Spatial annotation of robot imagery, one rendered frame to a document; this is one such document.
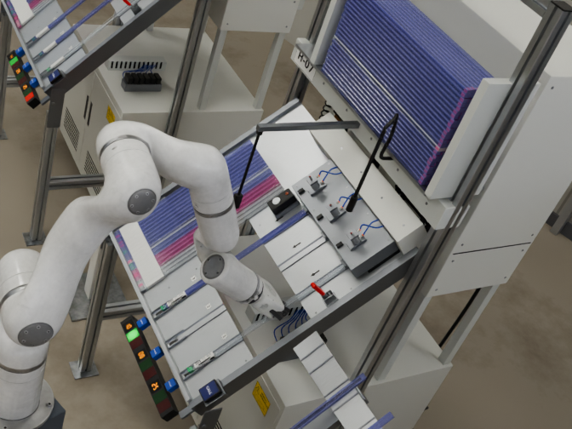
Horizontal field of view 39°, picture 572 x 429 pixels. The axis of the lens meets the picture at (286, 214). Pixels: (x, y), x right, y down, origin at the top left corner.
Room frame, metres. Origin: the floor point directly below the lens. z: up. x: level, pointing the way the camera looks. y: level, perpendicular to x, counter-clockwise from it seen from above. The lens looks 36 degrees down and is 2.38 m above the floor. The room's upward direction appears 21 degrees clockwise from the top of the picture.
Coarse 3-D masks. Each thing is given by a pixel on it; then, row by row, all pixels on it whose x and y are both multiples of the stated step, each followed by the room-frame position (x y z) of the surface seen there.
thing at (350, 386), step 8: (360, 376) 1.29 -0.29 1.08; (352, 384) 1.28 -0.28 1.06; (336, 392) 1.26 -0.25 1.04; (344, 392) 1.26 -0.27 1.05; (328, 400) 1.25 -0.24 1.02; (336, 400) 1.25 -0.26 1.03; (320, 408) 1.24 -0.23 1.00; (328, 408) 1.24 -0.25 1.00; (312, 416) 1.22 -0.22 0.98; (296, 424) 1.21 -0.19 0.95; (304, 424) 1.21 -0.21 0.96
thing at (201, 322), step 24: (192, 264) 1.72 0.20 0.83; (168, 288) 1.66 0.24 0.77; (168, 312) 1.59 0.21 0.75; (192, 312) 1.58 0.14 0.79; (216, 312) 1.58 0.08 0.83; (168, 336) 1.52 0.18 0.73; (192, 336) 1.52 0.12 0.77; (216, 336) 1.51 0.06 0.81; (192, 360) 1.46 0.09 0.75; (216, 360) 1.45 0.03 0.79; (240, 360) 1.45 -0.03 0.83; (192, 384) 1.40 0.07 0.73
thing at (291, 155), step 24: (288, 120) 2.14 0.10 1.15; (312, 120) 2.12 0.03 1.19; (264, 144) 2.07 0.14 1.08; (288, 144) 2.06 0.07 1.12; (312, 144) 2.04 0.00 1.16; (288, 168) 1.98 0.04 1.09; (312, 168) 1.96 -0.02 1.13; (264, 216) 1.84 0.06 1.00; (288, 216) 1.83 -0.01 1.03; (288, 240) 1.76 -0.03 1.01; (312, 240) 1.75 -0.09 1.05; (288, 264) 1.69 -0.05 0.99; (312, 264) 1.68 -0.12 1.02; (336, 264) 1.67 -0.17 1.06; (384, 264) 1.66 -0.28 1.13; (336, 288) 1.61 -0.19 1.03; (312, 312) 1.55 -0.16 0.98
